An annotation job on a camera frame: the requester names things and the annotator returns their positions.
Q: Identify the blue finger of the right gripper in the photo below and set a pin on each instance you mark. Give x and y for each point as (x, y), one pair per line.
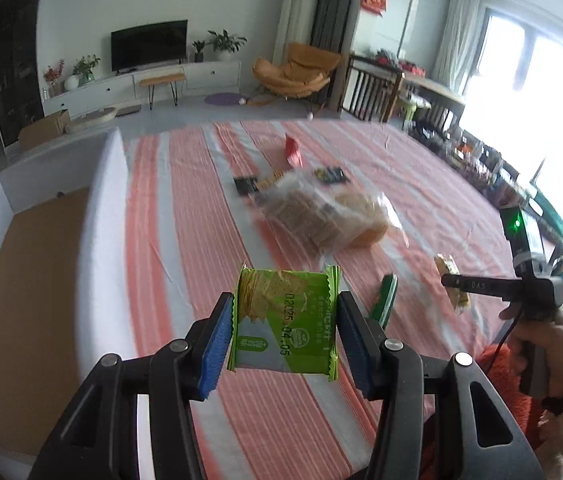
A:
(492, 287)

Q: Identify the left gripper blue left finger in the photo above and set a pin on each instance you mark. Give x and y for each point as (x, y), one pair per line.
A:
(215, 339)

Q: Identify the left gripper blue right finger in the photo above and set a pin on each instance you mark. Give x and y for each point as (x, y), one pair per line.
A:
(358, 344)

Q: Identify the yellow green snack packet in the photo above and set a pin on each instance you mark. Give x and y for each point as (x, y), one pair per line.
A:
(446, 265)

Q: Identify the green sausage stick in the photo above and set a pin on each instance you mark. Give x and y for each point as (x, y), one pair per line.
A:
(383, 306)

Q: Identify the green cracker packet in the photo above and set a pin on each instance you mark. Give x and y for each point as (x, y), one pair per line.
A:
(285, 321)

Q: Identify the bagged brown biscuits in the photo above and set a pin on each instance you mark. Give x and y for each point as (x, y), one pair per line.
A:
(310, 214)

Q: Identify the black long snack packet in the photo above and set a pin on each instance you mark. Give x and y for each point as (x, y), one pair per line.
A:
(324, 175)

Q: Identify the red snack packet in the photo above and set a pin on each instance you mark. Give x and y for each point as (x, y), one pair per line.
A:
(292, 152)

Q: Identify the bagged bread loaf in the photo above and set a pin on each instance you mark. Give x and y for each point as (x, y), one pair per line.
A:
(377, 218)

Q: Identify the person's right hand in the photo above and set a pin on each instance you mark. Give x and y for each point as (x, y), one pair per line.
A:
(546, 336)

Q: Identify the striped pink grey tablecloth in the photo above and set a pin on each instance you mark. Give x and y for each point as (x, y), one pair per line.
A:
(171, 233)

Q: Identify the white cardboard box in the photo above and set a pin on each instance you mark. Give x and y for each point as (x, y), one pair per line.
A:
(64, 298)

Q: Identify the wooden side table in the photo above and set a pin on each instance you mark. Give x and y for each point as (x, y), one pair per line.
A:
(446, 106)

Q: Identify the white window curtain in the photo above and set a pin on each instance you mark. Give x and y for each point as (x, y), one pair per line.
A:
(459, 40)

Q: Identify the wooden railing chair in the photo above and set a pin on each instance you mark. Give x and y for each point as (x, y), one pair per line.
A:
(370, 89)

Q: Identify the purple round mat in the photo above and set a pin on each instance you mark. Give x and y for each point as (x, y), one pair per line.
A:
(225, 99)

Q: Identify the beige pet bed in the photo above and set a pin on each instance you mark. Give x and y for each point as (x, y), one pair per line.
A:
(91, 120)

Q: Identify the orange lounge chair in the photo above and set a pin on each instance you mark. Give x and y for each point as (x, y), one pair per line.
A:
(306, 71)

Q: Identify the wooden bench stool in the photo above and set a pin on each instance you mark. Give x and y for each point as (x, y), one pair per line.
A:
(152, 83)

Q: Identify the white tv cabinet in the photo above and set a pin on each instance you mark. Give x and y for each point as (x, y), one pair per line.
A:
(202, 79)

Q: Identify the brown cardboard box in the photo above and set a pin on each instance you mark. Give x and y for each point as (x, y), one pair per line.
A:
(44, 130)

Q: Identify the small dark potted plant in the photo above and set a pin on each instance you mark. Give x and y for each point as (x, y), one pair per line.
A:
(199, 46)

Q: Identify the red flower vase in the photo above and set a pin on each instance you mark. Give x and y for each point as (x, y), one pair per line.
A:
(53, 77)

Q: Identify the green plant white vase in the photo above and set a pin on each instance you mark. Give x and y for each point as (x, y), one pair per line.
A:
(82, 72)

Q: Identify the green potted plant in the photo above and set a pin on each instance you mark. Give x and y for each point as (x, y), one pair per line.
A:
(225, 45)

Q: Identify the black television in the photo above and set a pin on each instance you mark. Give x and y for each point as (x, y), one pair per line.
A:
(148, 44)

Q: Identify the white standing air conditioner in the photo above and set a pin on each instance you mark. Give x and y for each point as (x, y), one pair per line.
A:
(295, 25)

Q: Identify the black glass cabinet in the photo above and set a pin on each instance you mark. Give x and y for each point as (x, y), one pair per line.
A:
(20, 99)

